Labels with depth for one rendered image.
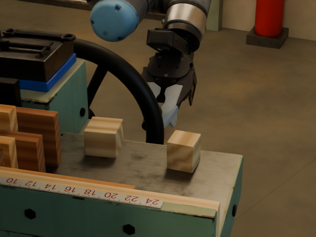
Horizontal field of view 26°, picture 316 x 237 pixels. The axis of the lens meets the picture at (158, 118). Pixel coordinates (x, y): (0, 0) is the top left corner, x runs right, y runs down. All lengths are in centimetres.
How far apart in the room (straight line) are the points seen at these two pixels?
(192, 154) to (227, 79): 243
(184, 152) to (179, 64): 40
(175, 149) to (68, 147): 14
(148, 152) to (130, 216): 19
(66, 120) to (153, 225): 28
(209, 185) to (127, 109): 215
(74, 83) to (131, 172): 17
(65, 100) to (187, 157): 19
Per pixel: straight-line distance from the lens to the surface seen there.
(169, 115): 111
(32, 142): 75
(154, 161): 80
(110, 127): 81
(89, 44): 101
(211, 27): 377
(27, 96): 84
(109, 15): 115
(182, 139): 78
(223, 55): 346
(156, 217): 64
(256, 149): 263
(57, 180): 69
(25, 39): 90
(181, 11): 122
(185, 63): 116
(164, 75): 115
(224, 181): 77
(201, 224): 63
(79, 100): 92
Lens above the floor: 132
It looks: 28 degrees down
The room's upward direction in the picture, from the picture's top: straight up
